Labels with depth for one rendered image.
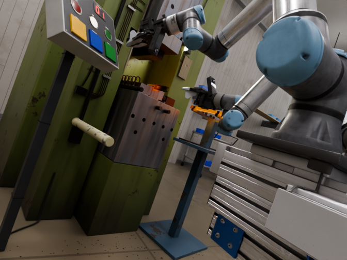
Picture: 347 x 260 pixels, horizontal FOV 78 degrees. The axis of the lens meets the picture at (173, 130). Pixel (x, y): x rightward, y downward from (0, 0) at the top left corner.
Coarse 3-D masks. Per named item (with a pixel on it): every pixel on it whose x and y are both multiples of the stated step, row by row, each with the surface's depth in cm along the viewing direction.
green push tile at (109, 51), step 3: (105, 42) 97; (105, 45) 97; (108, 45) 99; (105, 48) 97; (108, 48) 99; (111, 48) 101; (114, 48) 104; (105, 51) 97; (108, 51) 98; (111, 51) 101; (114, 51) 103; (105, 54) 96; (108, 54) 98; (111, 54) 100; (114, 54) 103; (108, 57) 98; (111, 57) 99; (114, 57) 102; (111, 60) 100; (114, 60) 102
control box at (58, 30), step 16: (48, 0) 79; (64, 0) 78; (80, 0) 87; (48, 16) 78; (64, 16) 76; (80, 16) 85; (96, 16) 96; (48, 32) 77; (64, 32) 75; (96, 32) 93; (112, 32) 107; (64, 48) 84; (80, 48) 85; (96, 64) 99; (112, 64) 101
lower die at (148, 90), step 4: (124, 84) 148; (128, 84) 144; (132, 84) 141; (136, 84) 137; (140, 84) 134; (144, 84) 135; (144, 88) 136; (148, 88) 138; (152, 88) 140; (144, 92) 137; (148, 92) 139; (152, 92) 141; (156, 92) 143; (160, 92) 145; (164, 92) 148; (152, 96) 142; (156, 96) 144; (160, 96) 146
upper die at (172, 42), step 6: (168, 36) 139; (174, 36) 142; (162, 42) 137; (168, 42) 140; (174, 42) 143; (180, 42) 147; (162, 48) 147; (168, 48) 143; (174, 48) 145; (168, 54) 154; (174, 54) 150
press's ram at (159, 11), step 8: (152, 0) 140; (160, 0) 133; (168, 0) 133; (176, 0) 137; (184, 0) 141; (192, 0) 145; (200, 0) 150; (152, 8) 137; (160, 8) 131; (168, 8) 134; (176, 8) 138; (184, 8) 142; (152, 16) 135; (160, 16) 132; (168, 16) 136
